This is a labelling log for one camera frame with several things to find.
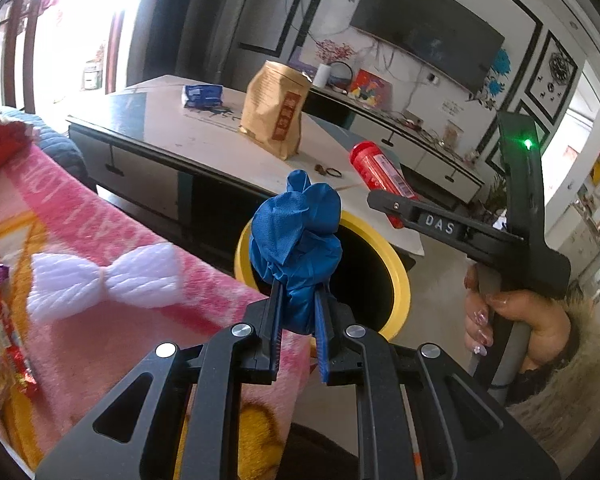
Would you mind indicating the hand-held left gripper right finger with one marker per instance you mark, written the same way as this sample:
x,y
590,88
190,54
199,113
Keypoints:
x,y
321,320

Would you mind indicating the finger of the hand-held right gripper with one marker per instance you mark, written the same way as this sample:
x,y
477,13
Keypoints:
x,y
390,202

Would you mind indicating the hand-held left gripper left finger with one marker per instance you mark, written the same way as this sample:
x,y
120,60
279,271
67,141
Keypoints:
x,y
275,320

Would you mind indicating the red can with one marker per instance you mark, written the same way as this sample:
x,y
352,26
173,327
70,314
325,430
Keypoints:
x,y
375,170

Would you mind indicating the blue rubber glove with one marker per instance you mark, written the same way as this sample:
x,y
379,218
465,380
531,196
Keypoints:
x,y
295,240

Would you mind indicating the yellow rimmed waste bin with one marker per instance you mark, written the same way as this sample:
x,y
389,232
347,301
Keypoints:
x,y
397,285

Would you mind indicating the person's right forearm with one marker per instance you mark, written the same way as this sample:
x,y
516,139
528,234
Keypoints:
x,y
570,400

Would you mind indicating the person's right hand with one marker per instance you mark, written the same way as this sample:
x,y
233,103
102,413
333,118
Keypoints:
x,y
545,320

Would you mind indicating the white television cabinet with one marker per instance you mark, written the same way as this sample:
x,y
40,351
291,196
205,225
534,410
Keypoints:
x,y
420,150

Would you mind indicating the green potted plant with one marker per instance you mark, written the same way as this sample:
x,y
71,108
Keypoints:
x,y
492,200

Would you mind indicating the red picture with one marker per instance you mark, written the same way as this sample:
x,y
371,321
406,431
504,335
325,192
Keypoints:
x,y
370,89

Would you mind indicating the round desk mirror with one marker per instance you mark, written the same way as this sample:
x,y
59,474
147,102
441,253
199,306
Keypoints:
x,y
340,76

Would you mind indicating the white vase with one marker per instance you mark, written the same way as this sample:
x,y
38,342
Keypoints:
x,y
321,76

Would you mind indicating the brown paper bag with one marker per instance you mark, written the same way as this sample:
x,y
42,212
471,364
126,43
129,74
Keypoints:
x,y
270,110

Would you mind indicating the pink printed blanket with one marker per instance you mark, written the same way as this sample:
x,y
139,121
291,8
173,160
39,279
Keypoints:
x,y
105,360

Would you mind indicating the blue packet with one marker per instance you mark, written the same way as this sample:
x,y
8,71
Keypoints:
x,y
202,95

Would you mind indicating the marble top coffee table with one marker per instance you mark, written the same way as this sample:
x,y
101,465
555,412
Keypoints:
x,y
170,130

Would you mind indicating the grey standing air conditioner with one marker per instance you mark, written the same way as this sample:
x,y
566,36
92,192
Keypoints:
x,y
220,45

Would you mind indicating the red candy wrapper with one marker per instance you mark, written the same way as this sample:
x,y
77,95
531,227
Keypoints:
x,y
20,365

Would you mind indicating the dark blue sofa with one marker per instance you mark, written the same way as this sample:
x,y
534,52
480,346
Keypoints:
x,y
60,150

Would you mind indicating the dark blue curtain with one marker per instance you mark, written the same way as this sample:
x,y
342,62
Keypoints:
x,y
155,35

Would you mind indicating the white plastic drawer box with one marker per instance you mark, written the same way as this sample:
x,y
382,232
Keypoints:
x,y
92,75

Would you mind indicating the wooden framed glass door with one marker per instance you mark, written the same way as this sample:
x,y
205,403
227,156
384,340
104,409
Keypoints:
x,y
28,50

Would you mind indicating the wall mounted television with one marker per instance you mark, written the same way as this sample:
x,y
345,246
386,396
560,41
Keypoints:
x,y
430,25

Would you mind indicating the black wall clock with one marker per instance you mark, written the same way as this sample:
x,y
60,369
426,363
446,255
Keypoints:
x,y
560,66

